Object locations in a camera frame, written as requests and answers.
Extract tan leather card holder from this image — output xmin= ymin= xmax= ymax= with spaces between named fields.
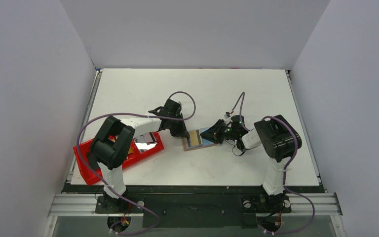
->
xmin=182 ymin=127 xmax=216 ymax=151

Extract silver mirrored card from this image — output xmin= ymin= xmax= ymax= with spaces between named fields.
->
xmin=134 ymin=132 xmax=157 ymax=153

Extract red three-compartment bin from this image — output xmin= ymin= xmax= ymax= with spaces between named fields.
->
xmin=73 ymin=132 xmax=164 ymax=186

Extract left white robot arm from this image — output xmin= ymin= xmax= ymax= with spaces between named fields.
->
xmin=90 ymin=99 xmax=189 ymax=208

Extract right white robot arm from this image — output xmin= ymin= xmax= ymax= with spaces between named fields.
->
xmin=200 ymin=115 xmax=302 ymax=196

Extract gold cards stack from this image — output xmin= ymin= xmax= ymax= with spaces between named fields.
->
xmin=110 ymin=136 xmax=134 ymax=154

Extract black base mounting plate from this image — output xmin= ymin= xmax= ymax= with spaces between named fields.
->
xmin=51 ymin=190 xmax=318 ymax=232

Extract aluminium frame rail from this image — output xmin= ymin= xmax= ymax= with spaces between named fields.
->
xmin=48 ymin=193 xmax=346 ymax=237

